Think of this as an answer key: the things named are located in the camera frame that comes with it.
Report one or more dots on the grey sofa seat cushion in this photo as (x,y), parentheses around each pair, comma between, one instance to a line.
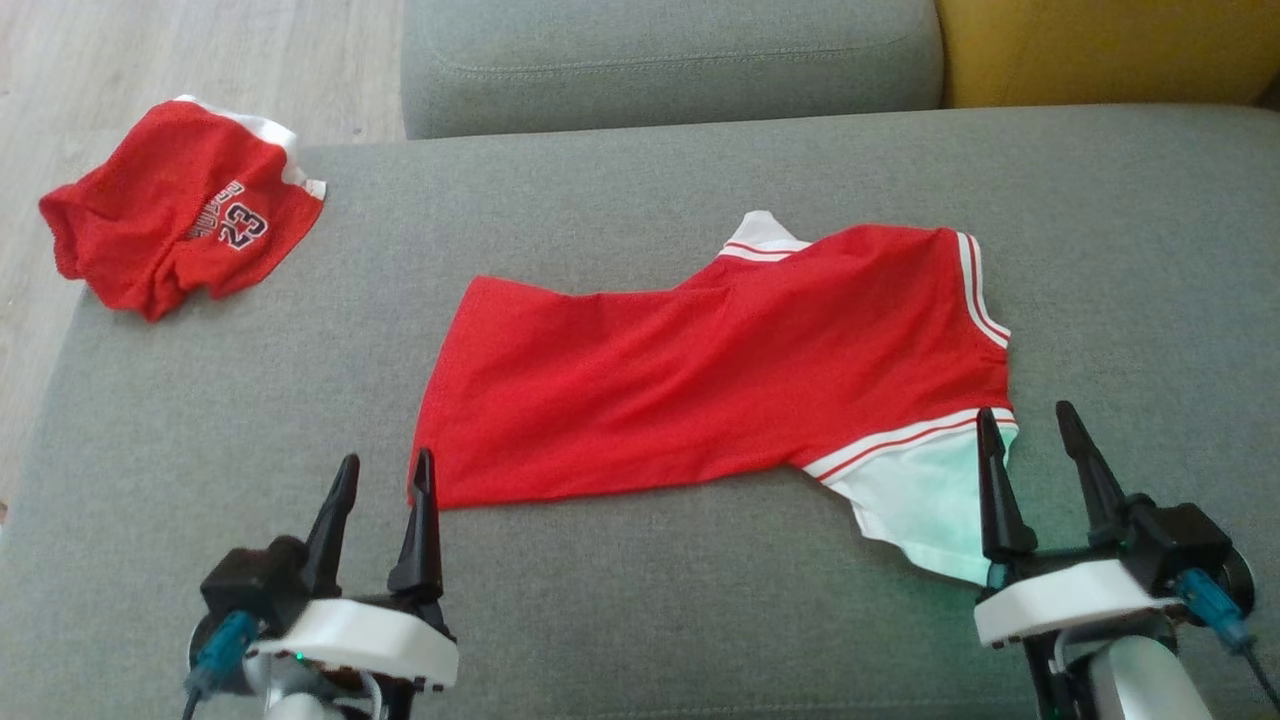
(670,60)

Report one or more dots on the large yellow sofa backrest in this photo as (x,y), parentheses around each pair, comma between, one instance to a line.
(1110,50)

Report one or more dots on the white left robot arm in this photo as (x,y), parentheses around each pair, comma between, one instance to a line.
(300,705)

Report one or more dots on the red white-trimmed basketball jersey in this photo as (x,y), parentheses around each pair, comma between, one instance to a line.
(700,390)

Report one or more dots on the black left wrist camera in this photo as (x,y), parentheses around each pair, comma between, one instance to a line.
(255,585)

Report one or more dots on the red shorts with number 23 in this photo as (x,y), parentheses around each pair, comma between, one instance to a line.
(160,220)

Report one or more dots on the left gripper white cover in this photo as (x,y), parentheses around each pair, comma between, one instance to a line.
(370,635)

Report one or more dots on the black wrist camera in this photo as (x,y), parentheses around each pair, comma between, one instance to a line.
(255,585)
(1180,540)

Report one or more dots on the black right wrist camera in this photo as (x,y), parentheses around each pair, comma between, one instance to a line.
(1180,540)

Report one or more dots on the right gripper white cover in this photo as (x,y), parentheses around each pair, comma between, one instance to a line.
(1070,600)

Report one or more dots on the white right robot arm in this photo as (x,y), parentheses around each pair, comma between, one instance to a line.
(1150,685)

